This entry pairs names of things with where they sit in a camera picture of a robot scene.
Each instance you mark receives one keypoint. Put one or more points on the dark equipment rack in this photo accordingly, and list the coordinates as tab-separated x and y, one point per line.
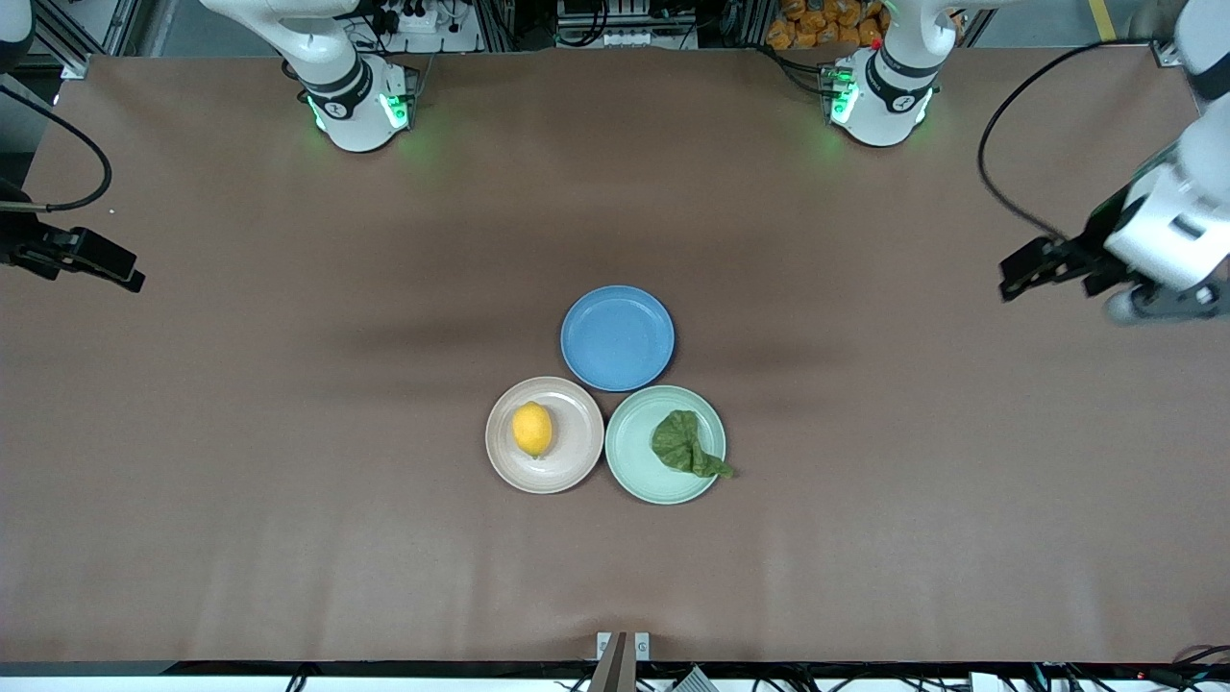
625	24

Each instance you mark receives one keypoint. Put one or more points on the beige plate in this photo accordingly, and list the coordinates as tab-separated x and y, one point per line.
569	452

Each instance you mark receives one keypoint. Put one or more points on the green lettuce leaf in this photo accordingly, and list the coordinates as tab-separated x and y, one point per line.
677	442

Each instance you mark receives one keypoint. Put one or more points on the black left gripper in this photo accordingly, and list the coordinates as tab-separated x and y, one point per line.
1093	247

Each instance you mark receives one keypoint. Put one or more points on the blue plate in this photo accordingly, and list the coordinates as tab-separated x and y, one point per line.
617	338

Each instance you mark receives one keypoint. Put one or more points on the light green plate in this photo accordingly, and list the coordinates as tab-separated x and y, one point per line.
634	454

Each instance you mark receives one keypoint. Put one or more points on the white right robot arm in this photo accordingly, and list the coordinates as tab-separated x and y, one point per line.
351	96

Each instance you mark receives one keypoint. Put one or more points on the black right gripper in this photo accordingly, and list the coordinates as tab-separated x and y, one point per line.
19	246

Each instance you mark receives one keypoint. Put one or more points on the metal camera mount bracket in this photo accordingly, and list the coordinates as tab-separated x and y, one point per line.
622	663

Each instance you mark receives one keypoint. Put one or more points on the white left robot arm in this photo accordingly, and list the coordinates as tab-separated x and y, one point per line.
879	96

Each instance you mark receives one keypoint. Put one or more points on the yellow lemon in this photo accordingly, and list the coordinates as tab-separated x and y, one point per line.
532	430

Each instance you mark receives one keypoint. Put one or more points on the aluminium corner frame rail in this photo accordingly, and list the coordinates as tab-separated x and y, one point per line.
1168	54

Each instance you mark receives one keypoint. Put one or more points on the white power strip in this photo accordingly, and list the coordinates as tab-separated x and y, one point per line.
418	19

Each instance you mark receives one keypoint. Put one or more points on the pile of orange fruits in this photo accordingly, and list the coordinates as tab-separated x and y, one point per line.
817	24

